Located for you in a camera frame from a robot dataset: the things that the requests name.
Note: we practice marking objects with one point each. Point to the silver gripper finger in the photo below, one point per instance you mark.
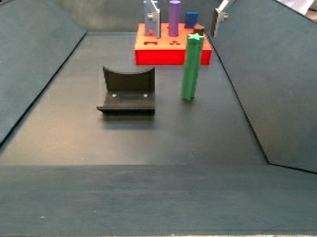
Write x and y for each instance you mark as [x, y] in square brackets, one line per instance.
[151, 18]
[218, 17]

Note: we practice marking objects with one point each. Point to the green star-shaped peg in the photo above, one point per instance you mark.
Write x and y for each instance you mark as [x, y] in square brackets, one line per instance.
[191, 65]

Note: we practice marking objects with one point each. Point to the red peg board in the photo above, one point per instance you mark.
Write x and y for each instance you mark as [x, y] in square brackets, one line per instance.
[163, 51]

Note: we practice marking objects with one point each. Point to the purple cylinder peg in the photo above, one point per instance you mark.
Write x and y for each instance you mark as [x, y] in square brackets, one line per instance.
[174, 17]

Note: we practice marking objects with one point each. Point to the blue square peg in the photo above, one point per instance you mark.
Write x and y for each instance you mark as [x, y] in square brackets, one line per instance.
[191, 17]

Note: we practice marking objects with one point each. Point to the black curved holder stand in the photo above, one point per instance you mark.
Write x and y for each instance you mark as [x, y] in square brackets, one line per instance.
[130, 91]

